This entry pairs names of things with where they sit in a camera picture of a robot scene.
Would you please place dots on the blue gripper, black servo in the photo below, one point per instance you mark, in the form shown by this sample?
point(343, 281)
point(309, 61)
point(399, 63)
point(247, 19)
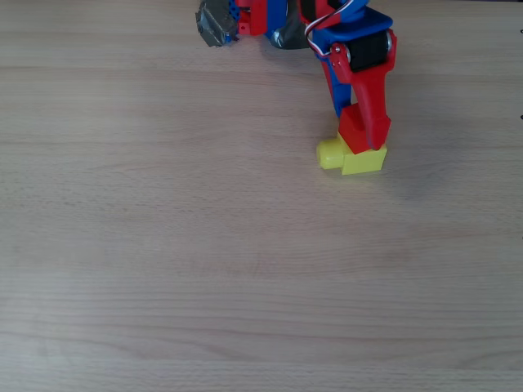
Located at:
point(366, 54)

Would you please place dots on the red cube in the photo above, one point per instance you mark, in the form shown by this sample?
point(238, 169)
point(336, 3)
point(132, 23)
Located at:
point(351, 130)

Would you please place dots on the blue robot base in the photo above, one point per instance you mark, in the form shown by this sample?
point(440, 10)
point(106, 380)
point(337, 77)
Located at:
point(232, 14)

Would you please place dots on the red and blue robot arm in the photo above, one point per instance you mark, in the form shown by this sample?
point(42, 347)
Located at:
point(257, 16)

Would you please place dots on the yellow block with round stud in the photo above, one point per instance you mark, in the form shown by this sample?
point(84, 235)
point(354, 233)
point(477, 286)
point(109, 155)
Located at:
point(361, 163)

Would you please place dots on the grey duct tape piece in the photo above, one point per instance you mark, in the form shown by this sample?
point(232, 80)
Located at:
point(212, 26)
point(291, 36)

